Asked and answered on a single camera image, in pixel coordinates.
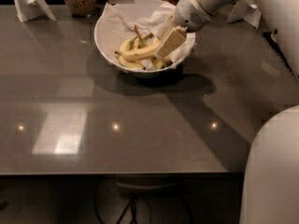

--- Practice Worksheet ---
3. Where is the white folded card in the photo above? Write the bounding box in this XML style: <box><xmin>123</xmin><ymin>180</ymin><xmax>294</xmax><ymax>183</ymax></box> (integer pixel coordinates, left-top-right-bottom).
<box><xmin>14</xmin><ymin>0</ymin><xmax>56</xmax><ymax>22</ymax></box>
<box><xmin>227</xmin><ymin>0</ymin><xmax>262</xmax><ymax>29</ymax></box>

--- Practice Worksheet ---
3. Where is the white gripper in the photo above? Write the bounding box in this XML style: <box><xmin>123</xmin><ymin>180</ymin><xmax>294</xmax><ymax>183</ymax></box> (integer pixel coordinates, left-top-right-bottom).
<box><xmin>154</xmin><ymin>0</ymin><xmax>211</xmax><ymax>59</ymax></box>

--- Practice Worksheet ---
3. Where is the white folded card left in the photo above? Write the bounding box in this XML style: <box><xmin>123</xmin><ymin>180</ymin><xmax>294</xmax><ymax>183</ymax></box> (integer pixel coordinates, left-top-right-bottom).
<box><xmin>14</xmin><ymin>0</ymin><xmax>56</xmax><ymax>22</ymax></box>

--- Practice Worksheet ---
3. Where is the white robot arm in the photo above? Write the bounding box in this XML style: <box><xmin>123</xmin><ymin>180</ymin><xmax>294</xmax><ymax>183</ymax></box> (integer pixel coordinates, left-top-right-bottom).
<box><xmin>155</xmin><ymin>0</ymin><xmax>299</xmax><ymax>224</ymax></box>

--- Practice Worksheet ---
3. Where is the white paper towel liner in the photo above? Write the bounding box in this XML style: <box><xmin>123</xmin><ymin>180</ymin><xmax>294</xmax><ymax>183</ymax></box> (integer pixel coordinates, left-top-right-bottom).
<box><xmin>98</xmin><ymin>1</ymin><xmax>195</xmax><ymax>71</ymax></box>

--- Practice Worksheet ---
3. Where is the white folded card right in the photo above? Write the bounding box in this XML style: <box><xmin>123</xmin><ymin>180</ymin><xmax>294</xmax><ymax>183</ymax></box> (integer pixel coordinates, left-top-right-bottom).
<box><xmin>227</xmin><ymin>0</ymin><xmax>262</xmax><ymax>29</ymax></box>

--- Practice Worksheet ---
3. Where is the yellow banana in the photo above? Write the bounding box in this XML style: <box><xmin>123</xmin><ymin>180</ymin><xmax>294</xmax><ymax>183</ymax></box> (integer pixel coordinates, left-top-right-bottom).
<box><xmin>115</xmin><ymin>34</ymin><xmax>152</xmax><ymax>70</ymax></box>
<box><xmin>133</xmin><ymin>25</ymin><xmax>171</xmax><ymax>70</ymax></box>
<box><xmin>121</xmin><ymin>43</ymin><xmax>160</xmax><ymax>61</ymax></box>

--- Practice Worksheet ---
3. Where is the white ceramic bowl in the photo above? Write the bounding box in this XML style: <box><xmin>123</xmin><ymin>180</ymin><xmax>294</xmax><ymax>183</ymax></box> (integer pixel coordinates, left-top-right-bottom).
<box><xmin>93</xmin><ymin>0</ymin><xmax>197</xmax><ymax>79</ymax></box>

